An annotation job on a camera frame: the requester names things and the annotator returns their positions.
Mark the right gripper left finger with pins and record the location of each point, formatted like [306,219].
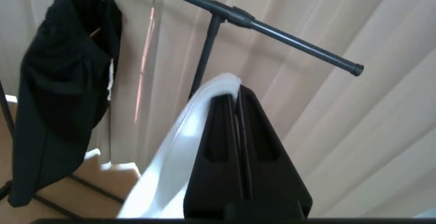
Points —
[211,183]

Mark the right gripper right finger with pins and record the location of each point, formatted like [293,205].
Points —
[279,183]

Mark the white garment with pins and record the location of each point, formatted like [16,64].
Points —
[163,176]

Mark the black shorts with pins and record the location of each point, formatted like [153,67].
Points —
[61,98]

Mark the black clothes rack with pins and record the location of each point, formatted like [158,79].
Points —
[306,46]

